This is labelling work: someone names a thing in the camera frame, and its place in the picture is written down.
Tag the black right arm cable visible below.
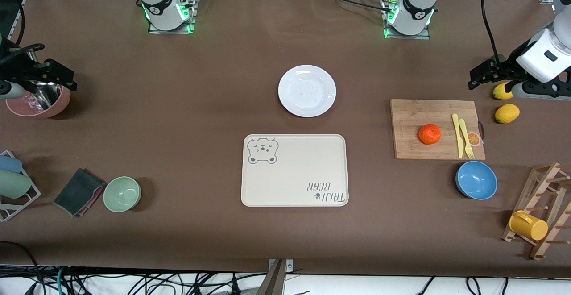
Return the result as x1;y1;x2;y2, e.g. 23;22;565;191
0;0;46;66

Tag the wooden mug rack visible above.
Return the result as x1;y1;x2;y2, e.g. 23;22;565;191
501;162;571;261

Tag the wooden cutting board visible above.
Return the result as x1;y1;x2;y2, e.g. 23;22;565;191
390;99;486;160

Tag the yellow lemon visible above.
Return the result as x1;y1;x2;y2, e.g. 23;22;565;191
495;104;521;124
493;82;514;100

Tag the small aluminium table bracket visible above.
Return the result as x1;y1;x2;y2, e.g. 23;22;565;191
268;259;294;272

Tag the pale green cup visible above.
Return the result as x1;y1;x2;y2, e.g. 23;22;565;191
0;170;33;199

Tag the blue bowl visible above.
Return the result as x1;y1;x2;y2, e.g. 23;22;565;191
455;161;498;200

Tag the pink bowl steel interior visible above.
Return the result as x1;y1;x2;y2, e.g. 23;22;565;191
5;81;72;119

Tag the dark grey folded cloth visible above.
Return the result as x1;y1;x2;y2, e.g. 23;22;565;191
54;168;106;218

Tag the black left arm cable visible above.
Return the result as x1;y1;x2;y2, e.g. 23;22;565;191
481;0;508;70

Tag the black floor cable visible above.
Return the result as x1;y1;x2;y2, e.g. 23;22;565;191
0;241;44;295

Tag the yellow plastic knife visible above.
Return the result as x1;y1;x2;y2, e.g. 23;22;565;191
452;113;464;158

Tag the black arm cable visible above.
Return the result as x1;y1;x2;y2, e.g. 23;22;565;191
0;0;46;66
481;0;508;70

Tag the orange fruit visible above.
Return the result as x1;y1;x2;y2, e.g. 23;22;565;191
418;124;442;145

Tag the grey slanted pole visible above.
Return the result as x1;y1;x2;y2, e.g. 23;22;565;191
257;259;287;295

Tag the pale green bowl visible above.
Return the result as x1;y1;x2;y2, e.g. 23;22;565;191
103;176;142;213

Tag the yellow mug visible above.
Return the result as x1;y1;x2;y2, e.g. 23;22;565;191
509;211;549;241

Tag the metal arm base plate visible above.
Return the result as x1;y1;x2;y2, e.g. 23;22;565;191
383;0;431;40
149;0;196;35

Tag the cream bear print tray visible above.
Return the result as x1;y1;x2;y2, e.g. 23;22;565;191
241;134;349;207

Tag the white round plate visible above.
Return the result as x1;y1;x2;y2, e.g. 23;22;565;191
278;65;337;118

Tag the white wire cup rack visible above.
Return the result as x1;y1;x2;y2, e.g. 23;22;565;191
0;150;41;222

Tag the light blue cup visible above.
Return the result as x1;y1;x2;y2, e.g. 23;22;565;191
0;155;23;174

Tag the yellow plastic fork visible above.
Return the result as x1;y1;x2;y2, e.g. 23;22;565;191
459;119;475;159

